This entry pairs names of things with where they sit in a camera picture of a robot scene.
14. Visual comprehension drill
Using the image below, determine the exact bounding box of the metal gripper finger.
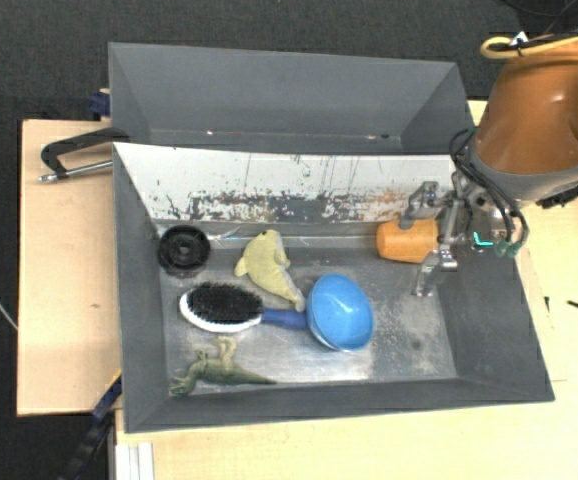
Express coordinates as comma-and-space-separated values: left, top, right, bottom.
399, 181, 443, 230
411, 246, 459, 298

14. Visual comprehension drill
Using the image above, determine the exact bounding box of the blue plastic bowl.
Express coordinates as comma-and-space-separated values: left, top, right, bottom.
305, 273, 376, 353

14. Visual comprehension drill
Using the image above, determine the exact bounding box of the yellow plush dolphin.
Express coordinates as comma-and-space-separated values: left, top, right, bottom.
233, 229, 307, 313

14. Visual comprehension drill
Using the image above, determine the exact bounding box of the grey metal bin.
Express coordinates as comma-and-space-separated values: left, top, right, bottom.
107, 41, 556, 434

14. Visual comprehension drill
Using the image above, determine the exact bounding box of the green toy dinosaur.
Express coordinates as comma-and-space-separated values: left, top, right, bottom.
168, 336, 277, 397

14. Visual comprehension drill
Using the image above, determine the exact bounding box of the pale cardboard board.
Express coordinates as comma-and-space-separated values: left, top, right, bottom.
16, 119, 123, 417

